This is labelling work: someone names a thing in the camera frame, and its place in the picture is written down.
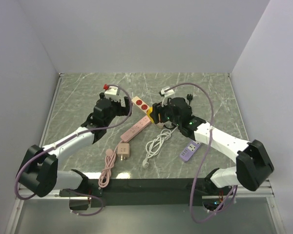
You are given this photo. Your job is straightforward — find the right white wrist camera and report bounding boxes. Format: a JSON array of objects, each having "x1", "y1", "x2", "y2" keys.
[{"x1": 159, "y1": 87, "x2": 175, "y2": 98}]

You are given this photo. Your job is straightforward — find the yellow cube socket adapter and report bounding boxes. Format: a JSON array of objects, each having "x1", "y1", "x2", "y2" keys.
[{"x1": 146, "y1": 107, "x2": 155, "y2": 124}]

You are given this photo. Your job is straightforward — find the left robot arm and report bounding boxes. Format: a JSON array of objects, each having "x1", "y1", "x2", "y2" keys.
[{"x1": 14, "y1": 92, "x2": 132, "y2": 200}]

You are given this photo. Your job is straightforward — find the beige red power strip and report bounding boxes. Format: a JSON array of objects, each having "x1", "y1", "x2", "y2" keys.
[{"x1": 131, "y1": 96, "x2": 150, "y2": 114}]

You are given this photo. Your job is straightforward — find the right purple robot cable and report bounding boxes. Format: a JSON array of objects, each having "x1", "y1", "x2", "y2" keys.
[{"x1": 168, "y1": 82, "x2": 237, "y2": 224}]

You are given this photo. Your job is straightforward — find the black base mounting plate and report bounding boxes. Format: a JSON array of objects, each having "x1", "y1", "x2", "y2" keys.
[{"x1": 59, "y1": 177, "x2": 235, "y2": 208}]

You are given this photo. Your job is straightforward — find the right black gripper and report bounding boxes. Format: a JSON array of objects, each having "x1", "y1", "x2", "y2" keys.
[{"x1": 149, "y1": 100, "x2": 181, "y2": 126}]

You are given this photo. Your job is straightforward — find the pink coiled cable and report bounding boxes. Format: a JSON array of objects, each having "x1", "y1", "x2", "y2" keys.
[{"x1": 98, "y1": 140, "x2": 124, "y2": 189}]

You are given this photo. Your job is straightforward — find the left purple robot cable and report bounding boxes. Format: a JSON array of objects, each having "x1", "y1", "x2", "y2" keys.
[{"x1": 14, "y1": 84, "x2": 133, "y2": 217}]

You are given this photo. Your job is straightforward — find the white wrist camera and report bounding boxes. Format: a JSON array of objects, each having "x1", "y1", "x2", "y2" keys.
[
  {"x1": 104, "y1": 84, "x2": 119, "y2": 99},
  {"x1": 159, "y1": 87, "x2": 175, "y2": 98}
]

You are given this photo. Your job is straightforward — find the pink cube adapter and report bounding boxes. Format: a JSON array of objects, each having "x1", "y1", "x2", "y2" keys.
[{"x1": 117, "y1": 143, "x2": 130, "y2": 160}]

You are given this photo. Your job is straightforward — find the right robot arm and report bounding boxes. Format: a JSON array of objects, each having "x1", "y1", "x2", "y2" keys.
[{"x1": 147, "y1": 97, "x2": 274, "y2": 195}]

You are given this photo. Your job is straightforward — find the white coiled power cable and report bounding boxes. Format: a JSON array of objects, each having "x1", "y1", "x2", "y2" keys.
[{"x1": 142, "y1": 126, "x2": 179, "y2": 170}]

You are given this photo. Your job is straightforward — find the purple power strip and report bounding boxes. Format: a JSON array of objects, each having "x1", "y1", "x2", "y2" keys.
[{"x1": 180, "y1": 141, "x2": 201, "y2": 162}]

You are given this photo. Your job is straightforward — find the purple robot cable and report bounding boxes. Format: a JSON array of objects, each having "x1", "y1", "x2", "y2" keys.
[
  {"x1": 168, "y1": 82, "x2": 237, "y2": 224},
  {"x1": 14, "y1": 84, "x2": 133, "y2": 217}
]

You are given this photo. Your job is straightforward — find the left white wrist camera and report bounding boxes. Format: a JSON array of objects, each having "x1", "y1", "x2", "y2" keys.
[{"x1": 104, "y1": 84, "x2": 119, "y2": 99}]

